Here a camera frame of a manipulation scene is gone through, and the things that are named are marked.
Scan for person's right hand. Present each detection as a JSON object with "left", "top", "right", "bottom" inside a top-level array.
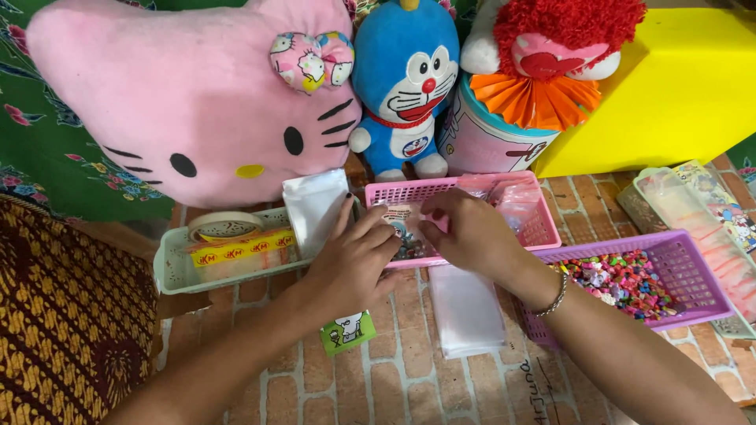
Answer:
[{"left": 417, "top": 188, "right": 563, "bottom": 291}]

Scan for person's left hand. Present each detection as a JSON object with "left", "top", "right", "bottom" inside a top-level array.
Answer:
[{"left": 302, "top": 193, "right": 410, "bottom": 318}]

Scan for small clear bead packet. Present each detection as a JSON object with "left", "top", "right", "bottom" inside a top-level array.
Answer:
[{"left": 385, "top": 203, "right": 435, "bottom": 262}]

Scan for clear packets in pink basket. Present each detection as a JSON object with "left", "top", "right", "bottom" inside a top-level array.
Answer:
[{"left": 455, "top": 173, "right": 542, "bottom": 232}]

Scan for pink round tin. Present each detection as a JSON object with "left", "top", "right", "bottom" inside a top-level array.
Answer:
[{"left": 436, "top": 74, "right": 561, "bottom": 176}]

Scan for pink plastic basket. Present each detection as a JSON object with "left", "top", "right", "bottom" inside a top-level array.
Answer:
[{"left": 364, "top": 170, "right": 562, "bottom": 270}]

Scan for stack of clear plastic bags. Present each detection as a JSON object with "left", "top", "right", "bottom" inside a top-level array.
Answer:
[{"left": 428, "top": 264, "right": 508, "bottom": 360}]

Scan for stack of white pouches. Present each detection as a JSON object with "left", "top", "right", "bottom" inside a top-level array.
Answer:
[{"left": 282, "top": 169, "right": 351, "bottom": 261}]

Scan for blue robot cat plush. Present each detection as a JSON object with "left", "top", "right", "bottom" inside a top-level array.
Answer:
[{"left": 348, "top": 0, "right": 461, "bottom": 183}]

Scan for green sticker card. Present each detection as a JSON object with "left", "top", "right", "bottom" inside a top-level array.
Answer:
[{"left": 319, "top": 310, "right": 378, "bottom": 357}]

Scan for red haired clown doll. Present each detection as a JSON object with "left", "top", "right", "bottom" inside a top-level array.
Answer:
[{"left": 460, "top": 0, "right": 648, "bottom": 132}]

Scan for pile of colourful beads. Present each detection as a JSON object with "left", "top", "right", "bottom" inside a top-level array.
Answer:
[{"left": 549, "top": 249, "right": 680, "bottom": 323}]

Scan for yellow label plastic bag pack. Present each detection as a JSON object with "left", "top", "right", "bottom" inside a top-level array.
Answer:
[{"left": 188, "top": 228, "right": 298, "bottom": 283}]

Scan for beige plastic basket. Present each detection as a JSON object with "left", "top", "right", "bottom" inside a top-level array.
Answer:
[{"left": 617, "top": 167, "right": 756, "bottom": 341}]

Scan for roll of tape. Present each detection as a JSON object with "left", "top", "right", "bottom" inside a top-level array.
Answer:
[{"left": 187, "top": 211, "right": 266, "bottom": 243}]

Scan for yellow box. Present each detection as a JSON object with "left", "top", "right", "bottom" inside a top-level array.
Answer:
[{"left": 533, "top": 7, "right": 756, "bottom": 178}]

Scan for purple plastic basket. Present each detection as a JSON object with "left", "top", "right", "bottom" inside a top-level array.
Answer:
[{"left": 513, "top": 229, "right": 736, "bottom": 349}]

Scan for cartoon print plastic bags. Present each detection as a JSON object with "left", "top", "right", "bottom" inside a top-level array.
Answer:
[{"left": 637, "top": 159, "right": 756, "bottom": 324}]

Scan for pale green plastic tray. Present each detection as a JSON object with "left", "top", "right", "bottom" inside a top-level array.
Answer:
[{"left": 153, "top": 198, "right": 362, "bottom": 295}]

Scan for pink cat face pillow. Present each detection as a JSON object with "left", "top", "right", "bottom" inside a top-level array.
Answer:
[{"left": 25, "top": 0, "right": 362, "bottom": 210}]

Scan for brown yellow batik cloth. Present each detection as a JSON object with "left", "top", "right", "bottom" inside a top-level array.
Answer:
[{"left": 0, "top": 194, "right": 163, "bottom": 425}]

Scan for green floral cloth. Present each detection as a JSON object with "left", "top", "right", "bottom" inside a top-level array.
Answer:
[{"left": 0, "top": 0, "right": 249, "bottom": 223}]

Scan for silver bracelet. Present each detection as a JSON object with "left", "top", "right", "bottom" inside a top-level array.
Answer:
[{"left": 533, "top": 270, "right": 569, "bottom": 318}]

